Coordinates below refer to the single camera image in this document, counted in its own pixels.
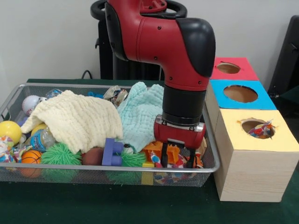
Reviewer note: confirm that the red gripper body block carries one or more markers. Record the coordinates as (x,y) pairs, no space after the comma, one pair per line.
(177,133)

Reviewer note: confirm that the dark green tablecloth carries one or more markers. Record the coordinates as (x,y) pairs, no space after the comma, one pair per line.
(116,205)

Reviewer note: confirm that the orange mini basketball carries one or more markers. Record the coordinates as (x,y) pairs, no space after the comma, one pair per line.
(31,156)

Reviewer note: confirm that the cream yellow muslin cloth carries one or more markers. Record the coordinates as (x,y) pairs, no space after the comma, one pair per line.
(77,119)

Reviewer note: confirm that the small green spiky ball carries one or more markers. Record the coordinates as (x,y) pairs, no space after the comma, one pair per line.
(132,159)

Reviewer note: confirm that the mint green muslin cloth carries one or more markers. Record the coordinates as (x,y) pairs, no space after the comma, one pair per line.
(135,121)

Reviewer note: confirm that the purple plastic building block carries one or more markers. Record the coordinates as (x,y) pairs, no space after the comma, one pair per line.
(112,151)

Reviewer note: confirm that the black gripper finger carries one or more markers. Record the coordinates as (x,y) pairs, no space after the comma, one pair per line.
(191,158)
(164,156)

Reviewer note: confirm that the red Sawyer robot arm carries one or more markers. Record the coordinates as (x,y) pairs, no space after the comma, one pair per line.
(163,42)

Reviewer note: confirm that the colourful heart print cloth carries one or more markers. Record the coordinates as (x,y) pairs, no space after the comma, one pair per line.
(156,161)
(257,131)

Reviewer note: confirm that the wooden box with three holes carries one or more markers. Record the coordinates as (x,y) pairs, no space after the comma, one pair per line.
(257,177)

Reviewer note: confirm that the large green spiky ball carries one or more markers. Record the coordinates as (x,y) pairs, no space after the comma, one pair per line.
(60,154)

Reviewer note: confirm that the yellow plastic ball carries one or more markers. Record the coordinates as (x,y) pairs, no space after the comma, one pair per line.
(10,131)

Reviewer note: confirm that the orange plastic building block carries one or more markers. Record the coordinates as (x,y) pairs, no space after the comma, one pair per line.
(174,155)

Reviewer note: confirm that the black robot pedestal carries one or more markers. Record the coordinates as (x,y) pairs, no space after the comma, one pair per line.
(105,65)

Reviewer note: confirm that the white toy baseball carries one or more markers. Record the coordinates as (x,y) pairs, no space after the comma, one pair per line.
(30,105)

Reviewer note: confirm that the brown toy football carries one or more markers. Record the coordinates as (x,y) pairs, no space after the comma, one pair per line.
(92,156)

